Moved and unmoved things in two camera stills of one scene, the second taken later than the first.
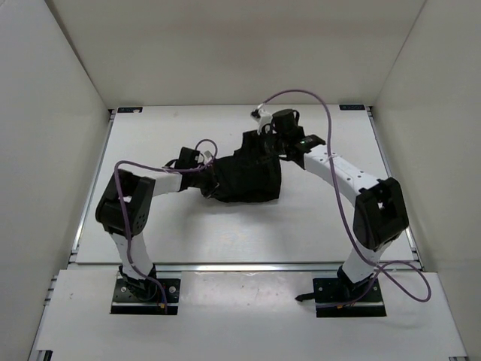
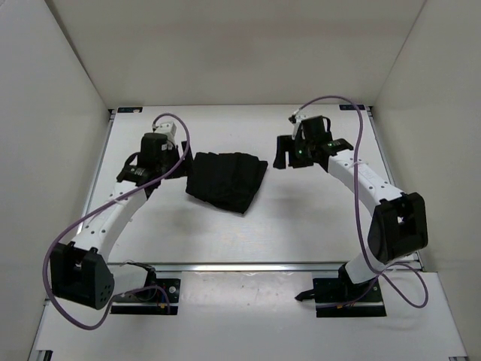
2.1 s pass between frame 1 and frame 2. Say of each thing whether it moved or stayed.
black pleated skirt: moved
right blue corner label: stayed
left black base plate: stayed
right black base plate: stayed
